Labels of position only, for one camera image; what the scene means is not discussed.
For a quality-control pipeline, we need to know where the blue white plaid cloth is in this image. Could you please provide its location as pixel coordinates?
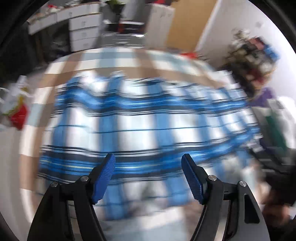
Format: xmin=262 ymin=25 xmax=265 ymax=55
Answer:
xmin=38 ymin=71 xmax=260 ymax=220

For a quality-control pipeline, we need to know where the green folded garment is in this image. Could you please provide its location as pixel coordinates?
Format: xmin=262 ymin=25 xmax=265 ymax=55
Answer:
xmin=266 ymin=115 xmax=287 ymax=151

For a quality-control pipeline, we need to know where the white shopping bag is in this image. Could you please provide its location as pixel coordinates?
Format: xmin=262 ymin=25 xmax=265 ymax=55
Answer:
xmin=1 ymin=75 xmax=33 ymax=131

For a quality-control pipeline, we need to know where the wooden shelf rack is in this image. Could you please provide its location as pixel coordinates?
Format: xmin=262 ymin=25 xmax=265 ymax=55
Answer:
xmin=224 ymin=30 xmax=280 ymax=98

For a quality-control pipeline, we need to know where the brown blue checked bed sheet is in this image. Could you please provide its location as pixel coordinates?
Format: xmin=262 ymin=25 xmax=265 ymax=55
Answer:
xmin=19 ymin=48 xmax=227 ymax=222

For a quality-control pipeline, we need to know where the silver suitcase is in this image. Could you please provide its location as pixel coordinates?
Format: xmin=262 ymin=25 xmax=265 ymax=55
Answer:
xmin=100 ymin=33 xmax=145 ymax=48

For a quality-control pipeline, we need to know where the wooden door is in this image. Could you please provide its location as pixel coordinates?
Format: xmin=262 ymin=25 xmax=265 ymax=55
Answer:
xmin=166 ymin=0 xmax=217 ymax=52

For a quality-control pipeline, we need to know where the white drawer desk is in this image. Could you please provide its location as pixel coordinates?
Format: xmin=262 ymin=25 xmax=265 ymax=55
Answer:
xmin=28 ymin=2 xmax=102 ymax=52

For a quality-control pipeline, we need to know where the white tall cabinet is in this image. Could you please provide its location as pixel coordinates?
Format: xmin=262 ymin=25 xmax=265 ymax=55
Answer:
xmin=145 ymin=4 xmax=175 ymax=49

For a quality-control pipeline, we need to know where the black box on suitcase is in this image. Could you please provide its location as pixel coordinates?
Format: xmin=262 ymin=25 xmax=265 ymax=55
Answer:
xmin=117 ymin=21 xmax=144 ymax=34

